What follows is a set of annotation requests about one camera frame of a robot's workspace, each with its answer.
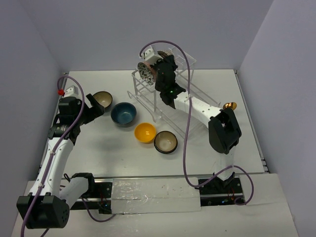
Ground red patterned white bowl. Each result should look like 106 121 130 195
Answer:
158 50 173 58

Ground pink patterned bowl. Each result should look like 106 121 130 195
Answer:
144 62 157 82

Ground leaf patterned bowl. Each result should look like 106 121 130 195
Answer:
137 62 154 86

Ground yellow bowl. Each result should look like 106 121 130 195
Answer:
134 122 156 144

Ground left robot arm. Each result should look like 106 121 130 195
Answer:
16 94 104 229

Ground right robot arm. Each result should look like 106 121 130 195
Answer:
151 52 242 193

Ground beige bowl black rim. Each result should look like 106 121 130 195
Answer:
93 91 113 112

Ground dark blue ceramic bowl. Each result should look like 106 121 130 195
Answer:
111 102 137 127

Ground beige bowl dark exterior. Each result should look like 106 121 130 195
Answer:
154 131 178 154

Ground gold metal spoon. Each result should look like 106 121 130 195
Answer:
223 102 237 110

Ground clear taped plastic sheet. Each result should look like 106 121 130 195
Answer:
111 178 201 214

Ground white wire dish rack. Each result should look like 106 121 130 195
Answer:
127 45 221 137

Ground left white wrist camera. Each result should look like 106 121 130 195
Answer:
58 85 79 98

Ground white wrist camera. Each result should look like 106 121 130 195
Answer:
143 48 163 65
58 85 79 98

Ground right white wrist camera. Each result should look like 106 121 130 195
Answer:
143 48 163 65

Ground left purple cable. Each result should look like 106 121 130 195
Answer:
21 76 117 237

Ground purple cable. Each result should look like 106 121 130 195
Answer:
139 40 255 206
21 76 117 237

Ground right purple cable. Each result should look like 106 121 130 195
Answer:
139 40 255 206

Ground black mounting rail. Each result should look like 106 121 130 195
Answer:
71 177 243 214

